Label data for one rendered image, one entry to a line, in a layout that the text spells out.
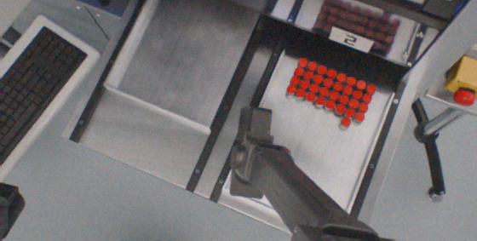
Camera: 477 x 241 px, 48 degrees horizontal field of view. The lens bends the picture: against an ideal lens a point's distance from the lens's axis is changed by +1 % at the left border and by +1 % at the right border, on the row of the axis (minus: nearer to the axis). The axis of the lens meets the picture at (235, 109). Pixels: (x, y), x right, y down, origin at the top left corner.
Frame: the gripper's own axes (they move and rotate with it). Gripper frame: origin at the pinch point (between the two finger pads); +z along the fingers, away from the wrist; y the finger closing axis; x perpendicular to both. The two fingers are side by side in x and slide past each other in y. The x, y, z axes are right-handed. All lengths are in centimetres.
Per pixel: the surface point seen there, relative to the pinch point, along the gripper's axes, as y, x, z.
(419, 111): 41, -58, 81
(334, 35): 29.9, -13.9, -7.5
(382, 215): 3, -50, 93
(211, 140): 7.3, 9.1, 4.3
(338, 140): 10.9, -18.5, 5.6
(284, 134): 10.9, -6.5, 5.9
